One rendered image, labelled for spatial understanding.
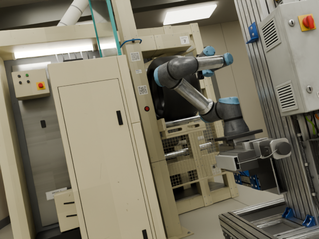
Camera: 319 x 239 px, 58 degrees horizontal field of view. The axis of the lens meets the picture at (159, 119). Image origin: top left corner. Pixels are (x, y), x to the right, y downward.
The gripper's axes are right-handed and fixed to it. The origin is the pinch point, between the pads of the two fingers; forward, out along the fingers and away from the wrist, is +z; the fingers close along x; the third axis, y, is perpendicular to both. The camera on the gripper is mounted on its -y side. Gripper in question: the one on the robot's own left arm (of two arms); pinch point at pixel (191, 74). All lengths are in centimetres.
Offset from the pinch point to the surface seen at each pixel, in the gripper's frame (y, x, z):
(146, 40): 58, 10, 49
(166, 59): 22.7, 9.1, 17.0
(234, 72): 153, -379, 471
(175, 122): -29.1, 13.0, 25.8
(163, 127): -31.9, 25.2, 22.4
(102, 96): -22, 78, -49
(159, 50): 48, -2, 52
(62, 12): 255, 59, 286
